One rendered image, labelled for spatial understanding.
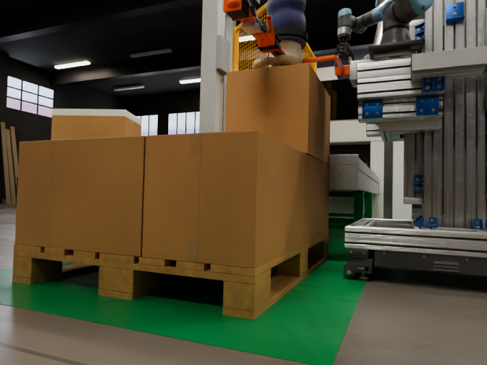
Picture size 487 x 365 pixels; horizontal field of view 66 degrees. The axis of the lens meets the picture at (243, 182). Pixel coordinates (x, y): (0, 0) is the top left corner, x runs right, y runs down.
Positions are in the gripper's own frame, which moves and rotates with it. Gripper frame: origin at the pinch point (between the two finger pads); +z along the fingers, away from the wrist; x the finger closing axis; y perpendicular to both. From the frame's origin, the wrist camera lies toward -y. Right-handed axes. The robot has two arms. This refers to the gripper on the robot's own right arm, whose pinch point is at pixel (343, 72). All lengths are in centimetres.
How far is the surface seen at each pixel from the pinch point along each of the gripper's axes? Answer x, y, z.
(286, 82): -16, 58, 22
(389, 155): 23, -65, 40
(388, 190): 23, -66, 65
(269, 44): -25, 59, 4
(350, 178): 4, -9, 61
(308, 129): -6, 57, 44
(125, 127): -173, -19, 22
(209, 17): -132, -74, -87
